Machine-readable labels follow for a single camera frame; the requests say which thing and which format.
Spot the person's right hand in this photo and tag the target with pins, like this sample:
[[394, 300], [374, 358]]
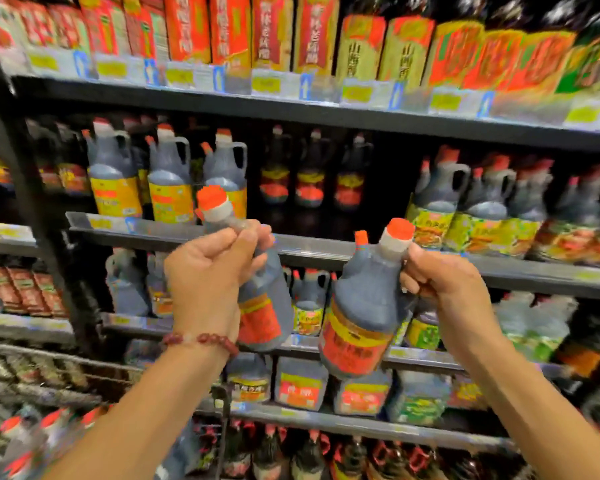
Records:
[[455, 299]]

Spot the person's left hand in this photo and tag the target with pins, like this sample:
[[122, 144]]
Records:
[[202, 284]]

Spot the person's right thumb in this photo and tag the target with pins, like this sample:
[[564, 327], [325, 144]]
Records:
[[422, 259]]

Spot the person's left thumb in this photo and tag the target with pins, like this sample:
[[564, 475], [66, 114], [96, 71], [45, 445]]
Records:
[[242, 252]]

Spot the dark vinegar jug red label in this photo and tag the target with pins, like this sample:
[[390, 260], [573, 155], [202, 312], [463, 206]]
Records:
[[362, 304], [265, 304]]

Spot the person's left forearm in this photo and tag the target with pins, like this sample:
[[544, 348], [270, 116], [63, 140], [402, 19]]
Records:
[[145, 409]]

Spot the person's right forearm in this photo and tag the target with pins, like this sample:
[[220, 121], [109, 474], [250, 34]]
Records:
[[530, 409]]

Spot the dark jug green yellow label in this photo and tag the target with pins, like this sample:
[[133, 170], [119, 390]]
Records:
[[307, 304]]

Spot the grey jug orange label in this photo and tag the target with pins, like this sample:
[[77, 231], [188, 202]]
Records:
[[127, 284], [158, 289]]

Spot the row of green label jugs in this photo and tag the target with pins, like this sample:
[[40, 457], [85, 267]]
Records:
[[505, 214]]

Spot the clear jug green label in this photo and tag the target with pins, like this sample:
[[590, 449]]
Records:
[[552, 319], [512, 314]]

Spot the large jug yellow label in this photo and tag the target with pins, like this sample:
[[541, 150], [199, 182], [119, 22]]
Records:
[[250, 379]]

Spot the large jug green label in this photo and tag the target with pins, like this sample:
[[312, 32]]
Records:
[[420, 399]]

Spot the large jug red label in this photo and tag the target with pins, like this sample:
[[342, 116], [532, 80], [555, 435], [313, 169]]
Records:
[[362, 394], [300, 387]]

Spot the black metal shelf rack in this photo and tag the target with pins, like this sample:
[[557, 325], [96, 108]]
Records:
[[330, 119]]

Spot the strip of yellow price tags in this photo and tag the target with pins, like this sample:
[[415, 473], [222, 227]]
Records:
[[280, 84]]

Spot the row of small dark bottles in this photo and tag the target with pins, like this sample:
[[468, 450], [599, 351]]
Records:
[[55, 164]]

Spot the row of gold label bottles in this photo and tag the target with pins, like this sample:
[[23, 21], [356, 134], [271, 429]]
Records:
[[460, 54]]

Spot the row of red neck bottles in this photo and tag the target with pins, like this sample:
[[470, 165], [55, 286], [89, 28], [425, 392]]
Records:
[[350, 457]]

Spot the row of brown packets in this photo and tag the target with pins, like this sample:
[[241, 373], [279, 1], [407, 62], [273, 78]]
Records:
[[25, 292]]

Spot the row of red boxed bottles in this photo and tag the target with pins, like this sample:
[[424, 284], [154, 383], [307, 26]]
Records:
[[190, 29]]

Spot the group of red capped bottles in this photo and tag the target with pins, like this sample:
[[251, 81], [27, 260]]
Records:
[[25, 439]]

